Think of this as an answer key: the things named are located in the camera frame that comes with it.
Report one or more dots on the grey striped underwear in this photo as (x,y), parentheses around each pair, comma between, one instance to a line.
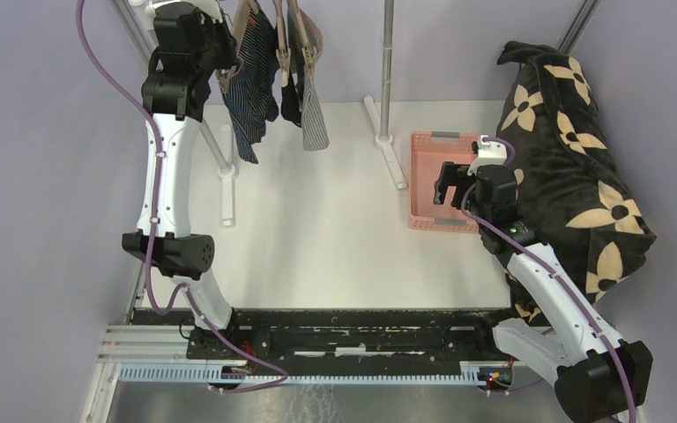
(314,133)

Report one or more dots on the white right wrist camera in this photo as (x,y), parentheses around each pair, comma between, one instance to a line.
(489,151)

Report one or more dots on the dark striped underwear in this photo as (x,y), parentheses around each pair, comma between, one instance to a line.
(249,97)

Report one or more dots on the white cable duct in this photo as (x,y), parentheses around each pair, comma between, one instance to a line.
(465,373)

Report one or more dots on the black underwear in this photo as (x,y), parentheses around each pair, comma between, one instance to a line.
(290,104)

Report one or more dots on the black floral blanket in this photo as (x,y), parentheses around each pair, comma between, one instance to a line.
(568,184)

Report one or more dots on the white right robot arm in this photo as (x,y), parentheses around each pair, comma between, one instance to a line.
(595,373)

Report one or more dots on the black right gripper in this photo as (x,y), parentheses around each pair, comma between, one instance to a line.
(452,174)

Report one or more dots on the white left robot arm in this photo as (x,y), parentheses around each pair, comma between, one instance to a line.
(175,260)

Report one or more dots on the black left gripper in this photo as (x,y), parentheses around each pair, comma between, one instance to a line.
(210,23)

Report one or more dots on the wooden clip hanger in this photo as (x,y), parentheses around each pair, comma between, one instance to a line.
(283,52)
(305,39)
(238,25)

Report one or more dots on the silver clothes rack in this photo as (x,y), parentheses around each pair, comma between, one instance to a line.
(139,28)

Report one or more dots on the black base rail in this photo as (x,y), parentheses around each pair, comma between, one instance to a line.
(381,343)

